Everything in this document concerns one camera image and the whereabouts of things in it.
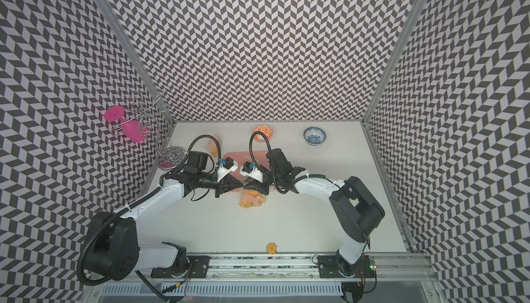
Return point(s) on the wire rack with pink discs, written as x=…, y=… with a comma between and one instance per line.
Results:
x=139, y=118

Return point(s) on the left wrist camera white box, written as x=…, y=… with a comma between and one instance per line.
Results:
x=226, y=166

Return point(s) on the round glass dish pink item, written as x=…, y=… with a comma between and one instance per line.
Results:
x=171, y=157

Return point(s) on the pink plastic tray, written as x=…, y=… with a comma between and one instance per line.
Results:
x=244, y=156

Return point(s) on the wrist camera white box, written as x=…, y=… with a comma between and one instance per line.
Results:
x=226, y=166
x=252, y=171

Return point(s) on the clear resealable bag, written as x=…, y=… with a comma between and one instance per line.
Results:
x=213, y=147
x=249, y=199

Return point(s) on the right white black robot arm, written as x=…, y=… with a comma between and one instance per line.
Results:
x=356, y=208

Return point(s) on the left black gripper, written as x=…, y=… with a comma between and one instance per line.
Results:
x=227, y=185

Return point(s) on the blue patterned small bowl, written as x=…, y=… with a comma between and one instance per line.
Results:
x=314, y=136

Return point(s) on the orange patterned small bowl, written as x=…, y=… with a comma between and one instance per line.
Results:
x=261, y=131

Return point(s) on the aluminium front rail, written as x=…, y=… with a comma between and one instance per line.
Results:
x=245, y=267

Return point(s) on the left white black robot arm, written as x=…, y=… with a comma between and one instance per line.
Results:
x=111, y=250

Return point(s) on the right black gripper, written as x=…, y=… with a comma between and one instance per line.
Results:
x=257, y=186

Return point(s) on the round cracker cookie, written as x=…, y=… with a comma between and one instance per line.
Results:
x=271, y=248

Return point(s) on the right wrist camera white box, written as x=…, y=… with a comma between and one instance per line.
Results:
x=252, y=171

